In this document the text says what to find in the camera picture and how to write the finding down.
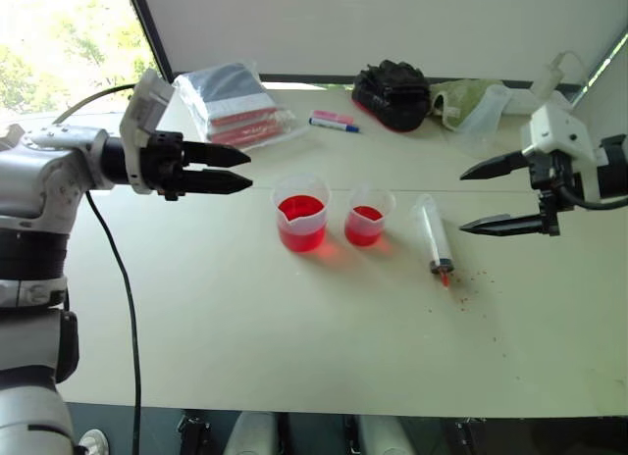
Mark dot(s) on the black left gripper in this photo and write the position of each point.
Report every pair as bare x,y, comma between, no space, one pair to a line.
164,163

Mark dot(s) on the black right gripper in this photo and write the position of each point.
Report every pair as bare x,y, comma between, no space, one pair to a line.
553,178

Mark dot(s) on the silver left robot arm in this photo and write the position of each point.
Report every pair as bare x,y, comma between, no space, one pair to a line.
39,180

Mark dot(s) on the clear plastic syringe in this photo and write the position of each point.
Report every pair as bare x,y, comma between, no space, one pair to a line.
434,229

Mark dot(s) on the large beaker red liquid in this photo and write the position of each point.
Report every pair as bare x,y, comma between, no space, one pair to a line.
301,219

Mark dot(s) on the small beaker red liquid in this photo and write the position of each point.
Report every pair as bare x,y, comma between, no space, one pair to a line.
365,224

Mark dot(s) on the plastic bag with books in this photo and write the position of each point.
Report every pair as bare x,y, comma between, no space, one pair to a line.
240,107

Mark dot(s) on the clear empty plastic bag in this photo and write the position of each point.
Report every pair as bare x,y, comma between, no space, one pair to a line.
486,121

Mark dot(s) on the green cloth in plastic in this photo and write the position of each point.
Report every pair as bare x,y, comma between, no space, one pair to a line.
461,99

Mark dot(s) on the white blue marker pen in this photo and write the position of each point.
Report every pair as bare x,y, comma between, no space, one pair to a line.
333,125

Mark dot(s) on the pink highlighter pen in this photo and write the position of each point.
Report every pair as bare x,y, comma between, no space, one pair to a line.
333,116

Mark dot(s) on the white rounded robot leg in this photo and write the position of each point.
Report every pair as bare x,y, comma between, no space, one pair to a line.
252,435
382,438

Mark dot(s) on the white round caster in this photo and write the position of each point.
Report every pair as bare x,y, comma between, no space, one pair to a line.
94,442

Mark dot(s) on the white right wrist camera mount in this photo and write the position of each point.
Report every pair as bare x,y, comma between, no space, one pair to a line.
554,129

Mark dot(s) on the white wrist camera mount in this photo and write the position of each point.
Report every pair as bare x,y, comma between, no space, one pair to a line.
142,107
554,129

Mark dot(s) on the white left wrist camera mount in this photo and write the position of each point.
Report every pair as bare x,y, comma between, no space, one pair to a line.
142,107

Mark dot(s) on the dark window frame bar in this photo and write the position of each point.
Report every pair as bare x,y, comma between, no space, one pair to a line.
149,31

